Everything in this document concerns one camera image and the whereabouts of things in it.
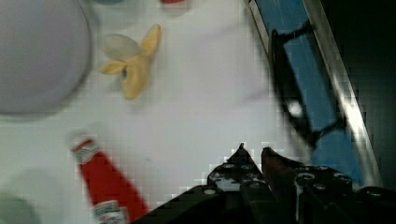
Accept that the large toy strawberry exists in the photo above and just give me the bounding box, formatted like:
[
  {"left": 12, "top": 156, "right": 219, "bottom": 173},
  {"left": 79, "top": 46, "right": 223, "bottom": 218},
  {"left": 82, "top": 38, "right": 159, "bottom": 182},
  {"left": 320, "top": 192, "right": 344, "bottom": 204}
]
[{"left": 160, "top": 0, "right": 186, "bottom": 4}]

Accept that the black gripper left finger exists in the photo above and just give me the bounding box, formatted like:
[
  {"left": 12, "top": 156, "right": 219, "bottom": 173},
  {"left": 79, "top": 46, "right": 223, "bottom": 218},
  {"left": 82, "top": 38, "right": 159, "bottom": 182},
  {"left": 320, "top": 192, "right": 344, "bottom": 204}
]
[{"left": 206, "top": 143, "right": 265, "bottom": 195}]

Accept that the red ketchup bottle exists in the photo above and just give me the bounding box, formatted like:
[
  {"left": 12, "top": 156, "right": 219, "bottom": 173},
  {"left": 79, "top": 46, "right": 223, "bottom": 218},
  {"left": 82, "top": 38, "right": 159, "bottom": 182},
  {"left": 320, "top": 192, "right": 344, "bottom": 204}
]
[{"left": 71, "top": 133, "right": 149, "bottom": 224}]

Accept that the lilac round plate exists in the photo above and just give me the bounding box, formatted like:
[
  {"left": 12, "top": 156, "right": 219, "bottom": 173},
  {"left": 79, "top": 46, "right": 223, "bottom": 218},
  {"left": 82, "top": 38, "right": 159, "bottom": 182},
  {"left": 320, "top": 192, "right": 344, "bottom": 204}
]
[{"left": 0, "top": 0, "right": 91, "bottom": 114}]

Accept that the black toaster oven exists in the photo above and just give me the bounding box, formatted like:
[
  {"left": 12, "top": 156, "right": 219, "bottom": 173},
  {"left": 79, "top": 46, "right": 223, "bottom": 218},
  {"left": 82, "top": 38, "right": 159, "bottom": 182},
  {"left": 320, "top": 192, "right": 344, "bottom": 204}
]
[{"left": 303, "top": 0, "right": 396, "bottom": 189}]

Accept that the toy banana peel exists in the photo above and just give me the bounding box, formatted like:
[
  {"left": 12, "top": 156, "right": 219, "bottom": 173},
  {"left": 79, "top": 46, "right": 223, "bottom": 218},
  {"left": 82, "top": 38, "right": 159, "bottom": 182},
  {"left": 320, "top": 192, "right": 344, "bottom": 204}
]
[{"left": 100, "top": 24, "right": 162, "bottom": 100}]

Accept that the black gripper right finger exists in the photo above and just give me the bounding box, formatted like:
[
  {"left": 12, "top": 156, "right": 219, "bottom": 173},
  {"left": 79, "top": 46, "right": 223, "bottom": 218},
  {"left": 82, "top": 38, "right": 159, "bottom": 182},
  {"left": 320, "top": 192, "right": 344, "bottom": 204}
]
[{"left": 261, "top": 147, "right": 352, "bottom": 205}]

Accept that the oven door with black handle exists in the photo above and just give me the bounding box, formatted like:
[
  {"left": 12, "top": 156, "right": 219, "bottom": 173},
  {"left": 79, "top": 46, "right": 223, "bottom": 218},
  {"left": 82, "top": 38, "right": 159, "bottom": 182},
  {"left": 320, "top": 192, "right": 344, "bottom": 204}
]
[{"left": 244, "top": 0, "right": 382, "bottom": 186}]

